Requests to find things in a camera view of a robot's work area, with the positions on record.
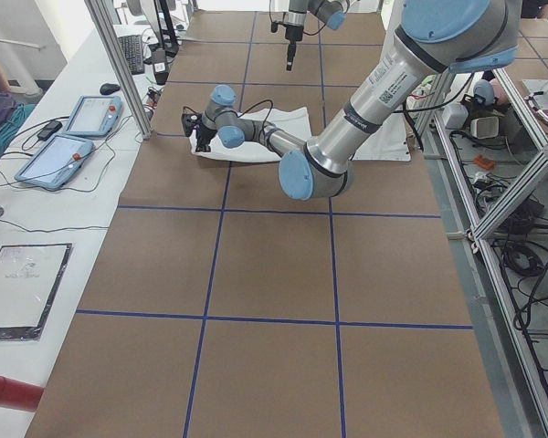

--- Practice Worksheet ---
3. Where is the red cylinder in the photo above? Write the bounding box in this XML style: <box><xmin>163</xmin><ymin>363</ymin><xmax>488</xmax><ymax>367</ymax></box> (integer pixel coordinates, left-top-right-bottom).
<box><xmin>0</xmin><ymin>376</ymin><xmax>44</xmax><ymax>412</ymax></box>

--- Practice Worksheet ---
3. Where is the blue teach pendant far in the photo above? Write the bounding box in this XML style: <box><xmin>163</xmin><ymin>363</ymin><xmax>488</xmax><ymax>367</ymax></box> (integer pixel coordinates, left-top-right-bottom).
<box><xmin>63</xmin><ymin>95</ymin><xmax>123</xmax><ymax>137</ymax></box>

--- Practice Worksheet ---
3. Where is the black framed clear sheet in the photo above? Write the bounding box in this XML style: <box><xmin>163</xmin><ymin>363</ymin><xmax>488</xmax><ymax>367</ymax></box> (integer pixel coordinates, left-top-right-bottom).
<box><xmin>0</xmin><ymin>243</ymin><xmax>72</xmax><ymax>342</ymax></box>

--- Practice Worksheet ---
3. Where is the aluminium frame post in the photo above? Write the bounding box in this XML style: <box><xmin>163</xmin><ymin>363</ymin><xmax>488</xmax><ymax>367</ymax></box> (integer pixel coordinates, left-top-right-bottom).
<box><xmin>84</xmin><ymin>0</ymin><xmax>152</xmax><ymax>141</ymax></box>

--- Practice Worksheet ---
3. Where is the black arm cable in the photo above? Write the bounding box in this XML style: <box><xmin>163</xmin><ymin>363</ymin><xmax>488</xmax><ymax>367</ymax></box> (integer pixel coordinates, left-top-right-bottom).
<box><xmin>237</xmin><ymin>99</ymin><xmax>279</xmax><ymax>151</ymax></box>

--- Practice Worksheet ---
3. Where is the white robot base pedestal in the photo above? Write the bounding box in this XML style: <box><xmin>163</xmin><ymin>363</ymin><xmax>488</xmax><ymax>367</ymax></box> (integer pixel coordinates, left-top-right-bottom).
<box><xmin>354</xmin><ymin>113</ymin><xmax>410</xmax><ymax>162</ymax></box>

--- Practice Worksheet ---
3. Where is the blue teach pendant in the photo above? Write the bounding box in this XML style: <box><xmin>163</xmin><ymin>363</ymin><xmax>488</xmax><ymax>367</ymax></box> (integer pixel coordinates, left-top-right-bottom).
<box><xmin>63</xmin><ymin>95</ymin><xmax>123</xmax><ymax>137</ymax></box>
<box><xmin>15</xmin><ymin>134</ymin><xmax>95</xmax><ymax>191</ymax></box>

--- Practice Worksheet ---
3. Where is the blue teach pendant near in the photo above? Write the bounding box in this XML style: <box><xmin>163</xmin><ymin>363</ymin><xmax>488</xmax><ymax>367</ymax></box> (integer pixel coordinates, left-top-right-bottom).
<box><xmin>15</xmin><ymin>134</ymin><xmax>95</xmax><ymax>191</ymax></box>

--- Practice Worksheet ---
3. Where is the orange plastic part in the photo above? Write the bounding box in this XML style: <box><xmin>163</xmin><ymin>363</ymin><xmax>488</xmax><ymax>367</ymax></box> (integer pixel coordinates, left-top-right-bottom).
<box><xmin>473</xmin><ymin>154</ymin><xmax>496</xmax><ymax>171</ymax></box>

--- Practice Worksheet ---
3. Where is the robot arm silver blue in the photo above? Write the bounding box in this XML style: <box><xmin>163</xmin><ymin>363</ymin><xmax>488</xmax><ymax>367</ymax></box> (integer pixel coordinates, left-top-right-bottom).
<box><xmin>269</xmin><ymin>0</ymin><xmax>353</xmax><ymax>71</ymax></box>
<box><xmin>181</xmin><ymin>1</ymin><xmax>522</xmax><ymax>201</ymax></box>

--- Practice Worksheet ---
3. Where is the black power adapter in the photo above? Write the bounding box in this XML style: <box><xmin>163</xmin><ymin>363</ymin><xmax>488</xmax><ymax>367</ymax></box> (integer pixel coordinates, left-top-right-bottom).
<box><xmin>37</xmin><ymin>120</ymin><xmax>63</xmax><ymax>141</ymax></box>

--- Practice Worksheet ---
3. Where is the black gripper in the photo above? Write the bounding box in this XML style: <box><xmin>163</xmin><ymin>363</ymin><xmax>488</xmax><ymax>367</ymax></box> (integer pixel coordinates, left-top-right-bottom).
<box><xmin>181</xmin><ymin>106</ymin><xmax>216</xmax><ymax>153</ymax></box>
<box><xmin>270</xmin><ymin>11</ymin><xmax>305</xmax><ymax>71</ymax></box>

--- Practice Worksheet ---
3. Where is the black computer mouse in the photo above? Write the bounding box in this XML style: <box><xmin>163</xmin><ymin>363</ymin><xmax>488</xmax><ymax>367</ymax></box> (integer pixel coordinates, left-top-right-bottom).
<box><xmin>100</xmin><ymin>83</ymin><xmax>121</xmax><ymax>96</ymax></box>

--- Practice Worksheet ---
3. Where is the black computer keyboard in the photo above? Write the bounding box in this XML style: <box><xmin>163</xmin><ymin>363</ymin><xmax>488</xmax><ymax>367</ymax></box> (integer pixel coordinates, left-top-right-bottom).
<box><xmin>118</xmin><ymin>35</ymin><xmax>145</xmax><ymax>75</ymax></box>

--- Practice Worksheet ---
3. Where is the white long-sleeve printed shirt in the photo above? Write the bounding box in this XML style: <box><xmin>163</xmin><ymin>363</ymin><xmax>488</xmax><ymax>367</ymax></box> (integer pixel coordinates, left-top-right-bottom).
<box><xmin>188</xmin><ymin>107</ymin><xmax>311</xmax><ymax>163</ymax></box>

